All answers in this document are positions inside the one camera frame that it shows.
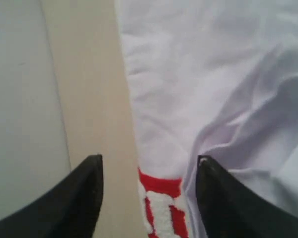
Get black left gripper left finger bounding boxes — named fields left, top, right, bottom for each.
left=0, top=154, right=103, bottom=238

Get white t-shirt red lettering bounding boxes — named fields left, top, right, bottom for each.
left=116, top=0, right=298, bottom=238

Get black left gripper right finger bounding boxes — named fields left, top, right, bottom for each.
left=196, top=155, right=298, bottom=238

